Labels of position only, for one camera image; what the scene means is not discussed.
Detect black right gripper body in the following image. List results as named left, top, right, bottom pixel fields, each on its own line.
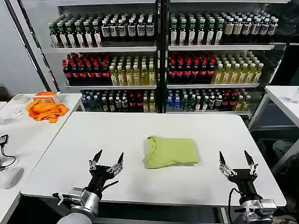
left=226, top=168, right=260, bottom=203

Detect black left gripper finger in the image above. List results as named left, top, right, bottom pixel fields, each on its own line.
left=88, top=149, right=103, bottom=171
left=106, top=152, right=125, bottom=175

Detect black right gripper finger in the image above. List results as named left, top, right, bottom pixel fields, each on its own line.
left=244, top=150, right=259, bottom=176
left=218, top=151, right=238, bottom=177

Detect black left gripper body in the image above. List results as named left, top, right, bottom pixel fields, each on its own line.
left=87, top=164, right=122, bottom=194

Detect light green shirt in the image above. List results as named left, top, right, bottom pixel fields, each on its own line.
left=142, top=135, right=200, bottom=170

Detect grey bundle under table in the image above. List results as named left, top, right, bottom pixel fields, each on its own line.
left=271, top=139, right=299, bottom=177

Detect white side table with clutter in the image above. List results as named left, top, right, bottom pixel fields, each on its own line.
left=0, top=93, right=84, bottom=224

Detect orange cloth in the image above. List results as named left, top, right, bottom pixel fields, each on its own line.
left=26, top=100, right=69, bottom=124

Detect white side table grey legs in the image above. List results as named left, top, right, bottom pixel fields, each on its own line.
left=247, top=85, right=299, bottom=178

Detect grey oval mouse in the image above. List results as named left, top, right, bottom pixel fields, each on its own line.
left=4, top=167, right=25, bottom=189

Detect orange and white box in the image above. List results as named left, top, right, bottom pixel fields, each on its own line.
left=32, top=91, right=62, bottom=105

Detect clear plastic wrapper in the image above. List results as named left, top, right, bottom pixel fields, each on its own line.
left=10, top=108, right=24, bottom=118

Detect white tape roll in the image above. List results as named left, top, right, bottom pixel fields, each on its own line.
left=13, top=94, right=31, bottom=105

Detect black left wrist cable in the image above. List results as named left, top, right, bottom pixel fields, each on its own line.
left=102, top=180, right=120, bottom=191

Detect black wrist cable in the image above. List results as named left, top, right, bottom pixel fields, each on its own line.
left=102, top=180, right=120, bottom=191
left=228, top=187, right=242, bottom=224

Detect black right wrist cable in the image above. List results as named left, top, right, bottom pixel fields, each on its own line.
left=228, top=187, right=242, bottom=224

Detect thin black charger cable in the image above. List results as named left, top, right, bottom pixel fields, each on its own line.
left=0, top=144, right=18, bottom=172

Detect black slanted frame post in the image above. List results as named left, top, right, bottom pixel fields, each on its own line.
left=4, top=0, right=53, bottom=92
left=17, top=0, right=61, bottom=93

